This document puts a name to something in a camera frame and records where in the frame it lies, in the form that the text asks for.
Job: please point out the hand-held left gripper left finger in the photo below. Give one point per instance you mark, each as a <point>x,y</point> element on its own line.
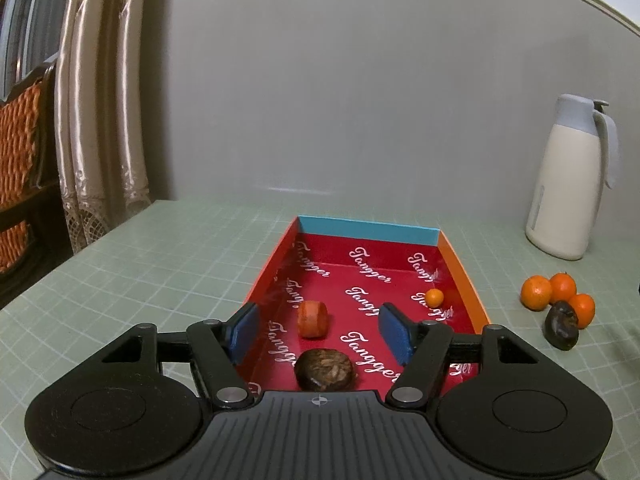
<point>245,332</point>

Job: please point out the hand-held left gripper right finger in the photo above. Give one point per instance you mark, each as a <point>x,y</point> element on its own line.
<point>395,332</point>

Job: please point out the tiny orange kumquat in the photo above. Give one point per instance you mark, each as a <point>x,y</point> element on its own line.
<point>434,298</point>

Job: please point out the carrot piece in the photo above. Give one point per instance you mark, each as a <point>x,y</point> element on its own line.
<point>312,318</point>

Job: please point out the colourful cardboard box red inside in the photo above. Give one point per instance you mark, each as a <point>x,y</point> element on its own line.
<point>360,270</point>

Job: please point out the dark water chestnut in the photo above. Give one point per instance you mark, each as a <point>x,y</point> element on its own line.
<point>324,369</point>
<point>562,329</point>

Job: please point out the tangerine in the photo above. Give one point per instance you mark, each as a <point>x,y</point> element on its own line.
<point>564,287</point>
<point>583,309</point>
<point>535,293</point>

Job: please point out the green grid cutting mat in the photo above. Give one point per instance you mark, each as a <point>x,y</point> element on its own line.
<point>150,260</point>

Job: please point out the cream jug with grey lid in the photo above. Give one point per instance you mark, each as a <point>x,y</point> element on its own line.
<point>565,185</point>

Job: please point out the beige satin curtain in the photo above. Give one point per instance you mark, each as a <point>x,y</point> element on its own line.
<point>100,110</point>

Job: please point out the wooden chair with orange weave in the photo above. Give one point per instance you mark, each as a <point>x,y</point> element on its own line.
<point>20,175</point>

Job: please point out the dark window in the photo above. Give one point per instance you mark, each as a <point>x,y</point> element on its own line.
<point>25,20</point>

